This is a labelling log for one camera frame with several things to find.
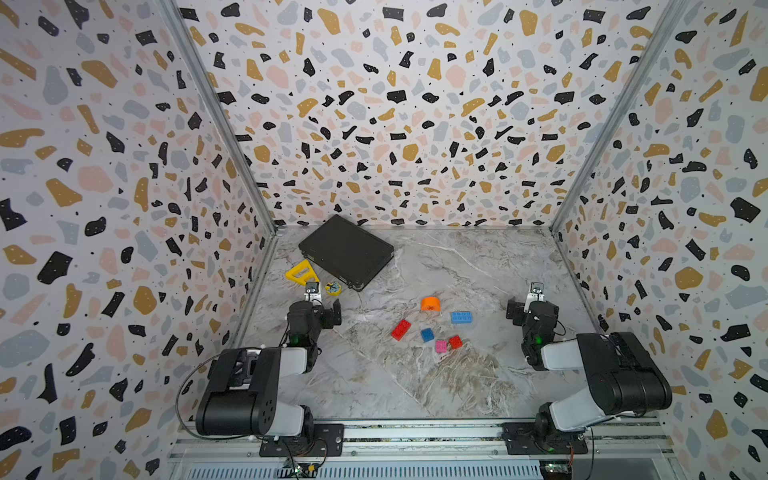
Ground light blue long lego brick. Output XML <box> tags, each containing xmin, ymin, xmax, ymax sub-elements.
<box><xmin>450</xmin><ymin>311</ymin><xmax>473</xmax><ymax>325</ymax></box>

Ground red long lego brick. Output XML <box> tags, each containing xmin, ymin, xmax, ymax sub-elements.
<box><xmin>391</xmin><ymin>319</ymin><xmax>412</xmax><ymax>341</ymax></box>

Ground orange round lego piece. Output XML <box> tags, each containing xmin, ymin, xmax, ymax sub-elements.
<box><xmin>420</xmin><ymin>296</ymin><xmax>442</xmax><ymax>312</ymax></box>

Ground dark blue square lego brick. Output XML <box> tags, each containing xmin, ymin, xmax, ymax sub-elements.
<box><xmin>420</xmin><ymin>328</ymin><xmax>435</xmax><ymax>342</ymax></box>

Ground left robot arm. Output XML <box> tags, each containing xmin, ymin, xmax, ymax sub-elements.
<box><xmin>194</xmin><ymin>300</ymin><xmax>342</xmax><ymax>440</ymax></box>

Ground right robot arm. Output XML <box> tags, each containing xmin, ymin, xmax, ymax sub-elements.
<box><xmin>504</xmin><ymin>292</ymin><xmax>673</xmax><ymax>454</ymax></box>

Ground small yellow round piece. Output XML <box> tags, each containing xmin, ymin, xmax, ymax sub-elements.
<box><xmin>325</xmin><ymin>281</ymin><xmax>342</xmax><ymax>297</ymax></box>

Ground yellow triangle piece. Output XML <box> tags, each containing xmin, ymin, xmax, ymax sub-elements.
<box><xmin>285</xmin><ymin>259</ymin><xmax>320</xmax><ymax>286</ymax></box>

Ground black flat case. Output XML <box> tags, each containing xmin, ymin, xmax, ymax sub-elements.
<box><xmin>298</xmin><ymin>215</ymin><xmax>395</xmax><ymax>292</ymax></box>

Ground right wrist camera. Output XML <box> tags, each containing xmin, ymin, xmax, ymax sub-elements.
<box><xmin>524</xmin><ymin>282</ymin><xmax>545</xmax><ymax>312</ymax></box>

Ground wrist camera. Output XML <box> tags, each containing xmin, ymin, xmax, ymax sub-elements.
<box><xmin>524</xmin><ymin>282</ymin><xmax>545</xmax><ymax>312</ymax></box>
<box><xmin>305</xmin><ymin>281</ymin><xmax>322</xmax><ymax>302</ymax></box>

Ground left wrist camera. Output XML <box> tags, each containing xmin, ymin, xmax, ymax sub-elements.
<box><xmin>305</xmin><ymin>281</ymin><xmax>322</xmax><ymax>302</ymax></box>

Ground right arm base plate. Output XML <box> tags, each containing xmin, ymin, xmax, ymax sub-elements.
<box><xmin>501</xmin><ymin>422</ymin><xmax>588</xmax><ymax>455</ymax></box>

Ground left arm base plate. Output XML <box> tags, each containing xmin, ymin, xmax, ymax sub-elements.
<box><xmin>259</xmin><ymin>423</ymin><xmax>345</xmax><ymax>458</ymax></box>

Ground aluminium rail frame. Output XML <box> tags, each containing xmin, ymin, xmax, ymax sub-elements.
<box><xmin>167</xmin><ymin>417</ymin><xmax>685</xmax><ymax>479</ymax></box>

